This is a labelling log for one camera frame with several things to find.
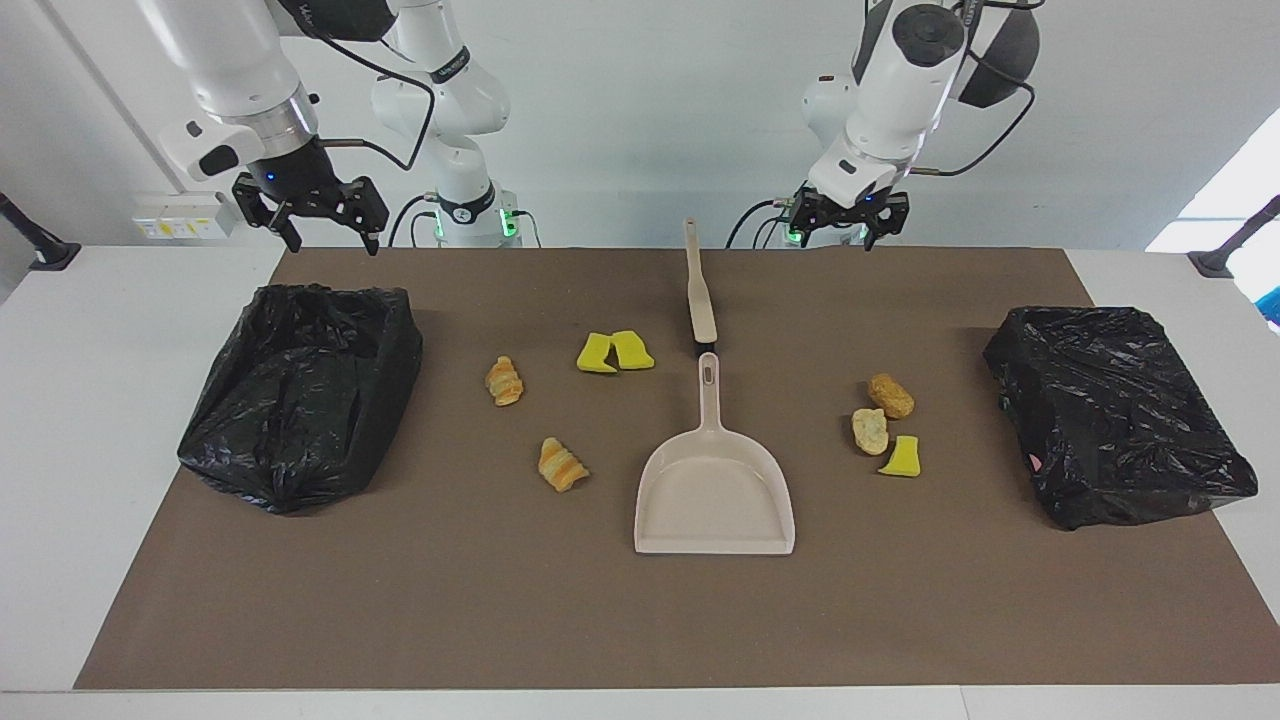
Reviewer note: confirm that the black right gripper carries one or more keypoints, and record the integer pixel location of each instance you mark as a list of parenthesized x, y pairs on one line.
[(295, 170)]

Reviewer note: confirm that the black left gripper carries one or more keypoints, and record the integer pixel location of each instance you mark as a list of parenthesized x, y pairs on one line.
[(812, 203)]

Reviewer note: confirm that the beige hand brush black bristles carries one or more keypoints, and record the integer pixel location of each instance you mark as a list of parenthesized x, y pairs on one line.
[(702, 310)]

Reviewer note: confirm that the brown croquette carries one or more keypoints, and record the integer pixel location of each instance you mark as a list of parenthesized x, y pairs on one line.
[(890, 396)]

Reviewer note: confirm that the pale bread piece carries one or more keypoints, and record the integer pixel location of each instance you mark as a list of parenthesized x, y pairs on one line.
[(870, 431)]

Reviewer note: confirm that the yellow sponge wedge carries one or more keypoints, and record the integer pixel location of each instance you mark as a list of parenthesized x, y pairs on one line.
[(902, 457)]

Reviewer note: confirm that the yellow sponge piece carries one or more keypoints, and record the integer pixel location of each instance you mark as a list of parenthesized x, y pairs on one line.
[(633, 350), (597, 353)]

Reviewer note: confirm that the striped toy croissant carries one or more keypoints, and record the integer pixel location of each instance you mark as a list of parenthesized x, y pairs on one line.
[(563, 465), (504, 381)]

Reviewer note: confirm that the beige plastic dustpan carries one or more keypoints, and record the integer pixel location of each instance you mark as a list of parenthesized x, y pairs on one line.
[(715, 500)]

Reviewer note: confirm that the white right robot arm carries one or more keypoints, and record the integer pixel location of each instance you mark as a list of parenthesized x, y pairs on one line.
[(230, 60)]

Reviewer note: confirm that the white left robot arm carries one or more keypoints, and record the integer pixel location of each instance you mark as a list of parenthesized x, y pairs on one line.
[(905, 90)]

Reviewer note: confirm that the open black bag trash bin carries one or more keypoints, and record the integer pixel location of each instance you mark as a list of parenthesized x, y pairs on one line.
[(300, 400)]

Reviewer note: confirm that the black bagged bin pink patch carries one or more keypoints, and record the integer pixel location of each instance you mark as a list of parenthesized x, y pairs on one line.
[(1110, 410)]

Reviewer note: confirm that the black clamp stand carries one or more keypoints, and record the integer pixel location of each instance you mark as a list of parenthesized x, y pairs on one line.
[(1215, 263), (50, 255)]

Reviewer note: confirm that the blue object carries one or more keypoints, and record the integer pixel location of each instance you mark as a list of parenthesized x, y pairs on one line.
[(1273, 305)]

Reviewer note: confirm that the brown table mat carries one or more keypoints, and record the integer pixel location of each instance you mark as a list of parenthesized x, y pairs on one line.
[(600, 620)]

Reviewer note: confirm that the white wall socket box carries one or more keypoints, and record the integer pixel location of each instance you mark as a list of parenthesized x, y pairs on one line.
[(185, 215)]

